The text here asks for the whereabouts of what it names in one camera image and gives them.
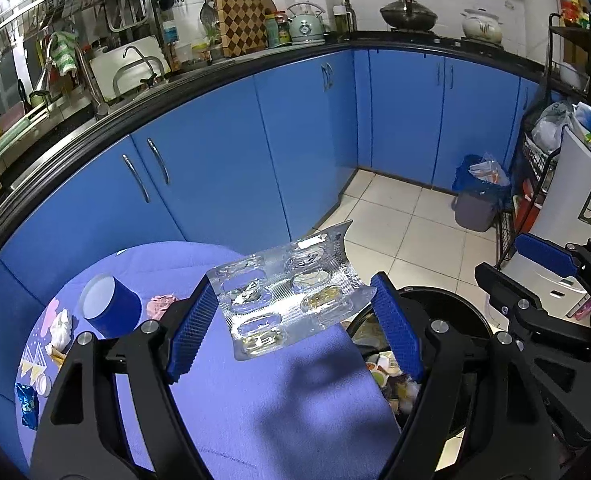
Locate steel kitchen faucet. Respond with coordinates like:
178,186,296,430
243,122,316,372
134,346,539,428
29,35,110,120

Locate wok with lid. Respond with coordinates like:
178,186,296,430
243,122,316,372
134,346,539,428
379,0,439,32

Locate blue patterned tablecloth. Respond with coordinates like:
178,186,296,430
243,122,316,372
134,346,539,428
15,241,401,480

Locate black metal rack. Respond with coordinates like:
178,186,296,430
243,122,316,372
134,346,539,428
493,12,591,271

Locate white plastic bag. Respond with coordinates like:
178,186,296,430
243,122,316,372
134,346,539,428
531,101,573,153

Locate white appliance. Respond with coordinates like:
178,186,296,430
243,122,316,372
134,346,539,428
495,125,591,321

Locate silver blister pack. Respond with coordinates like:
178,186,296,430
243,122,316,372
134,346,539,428
206,219,377,361

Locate white plastic board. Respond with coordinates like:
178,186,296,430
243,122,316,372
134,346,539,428
89,35,171,103

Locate pink wrapper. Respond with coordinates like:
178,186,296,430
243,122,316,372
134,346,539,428
146,294,178,321

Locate grey bin with blue bag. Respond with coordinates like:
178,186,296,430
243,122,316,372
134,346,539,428
451,152,512,232

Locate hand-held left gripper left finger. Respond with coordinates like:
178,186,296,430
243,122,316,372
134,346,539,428
29,275,221,480

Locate white tissue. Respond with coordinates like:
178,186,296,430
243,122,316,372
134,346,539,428
49,307,73,351

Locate green jar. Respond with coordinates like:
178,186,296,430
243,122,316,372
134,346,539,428
265,10,292,47

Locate small curved faucet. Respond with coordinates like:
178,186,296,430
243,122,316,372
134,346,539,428
110,46,158,96

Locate blue paper cup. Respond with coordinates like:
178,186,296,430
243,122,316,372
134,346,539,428
80,273,142,338

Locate black trash bin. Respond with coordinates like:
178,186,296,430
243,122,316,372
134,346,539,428
343,285,496,471

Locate green white striped cloth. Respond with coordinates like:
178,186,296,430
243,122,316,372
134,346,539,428
50,31,78,76

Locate blue foil wrapper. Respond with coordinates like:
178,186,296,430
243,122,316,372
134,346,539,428
15,382,40,431

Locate white ceramic pot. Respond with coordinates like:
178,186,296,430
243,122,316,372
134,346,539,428
461,7,504,44

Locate green kettle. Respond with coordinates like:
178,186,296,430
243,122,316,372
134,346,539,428
286,2,327,45

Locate glass bottle with lid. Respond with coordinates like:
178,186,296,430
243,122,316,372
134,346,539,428
333,0,357,33

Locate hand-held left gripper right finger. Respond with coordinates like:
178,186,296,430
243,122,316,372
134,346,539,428
370,271,571,480

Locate orange white wrapper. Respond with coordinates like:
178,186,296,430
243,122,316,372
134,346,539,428
368,351,403,377

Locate blue kitchen cabinets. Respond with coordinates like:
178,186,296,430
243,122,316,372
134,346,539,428
0,45,566,461

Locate checkered wooden cutting board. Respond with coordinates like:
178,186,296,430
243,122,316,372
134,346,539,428
214,0,268,58

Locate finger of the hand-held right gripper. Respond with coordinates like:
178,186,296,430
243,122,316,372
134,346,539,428
475,262,551,331
514,232,583,278

